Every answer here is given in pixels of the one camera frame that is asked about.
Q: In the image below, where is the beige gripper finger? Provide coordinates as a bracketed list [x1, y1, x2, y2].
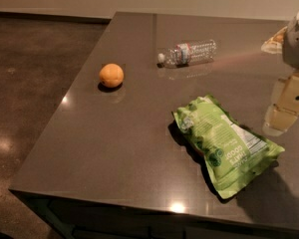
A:
[261, 27, 287, 54]
[263, 71, 299, 136]

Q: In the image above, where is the green rice chip bag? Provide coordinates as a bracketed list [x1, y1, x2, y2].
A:
[172, 95, 284, 199]

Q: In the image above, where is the clear plastic water bottle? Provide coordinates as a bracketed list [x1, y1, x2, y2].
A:
[157, 39, 216, 68]

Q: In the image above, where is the orange fruit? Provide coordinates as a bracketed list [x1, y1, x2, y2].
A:
[99, 64, 124, 88]

